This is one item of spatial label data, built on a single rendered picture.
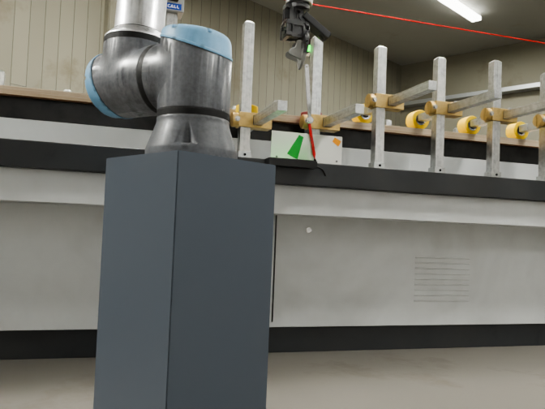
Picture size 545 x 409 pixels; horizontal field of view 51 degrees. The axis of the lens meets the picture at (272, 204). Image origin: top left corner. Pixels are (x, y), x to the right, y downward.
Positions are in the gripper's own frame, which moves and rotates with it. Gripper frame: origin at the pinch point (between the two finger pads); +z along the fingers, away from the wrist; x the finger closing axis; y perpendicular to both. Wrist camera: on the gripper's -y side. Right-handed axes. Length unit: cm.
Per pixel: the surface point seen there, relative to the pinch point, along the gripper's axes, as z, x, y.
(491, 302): 81, -28, -101
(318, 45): -10.0, -6.0, -7.8
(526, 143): 12, -25, -114
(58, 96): 15, -25, 77
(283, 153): 29.2, -5.3, 3.2
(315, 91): 6.3, -6.0, -7.7
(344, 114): 17.3, 12.2, -10.7
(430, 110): 8, -6, -54
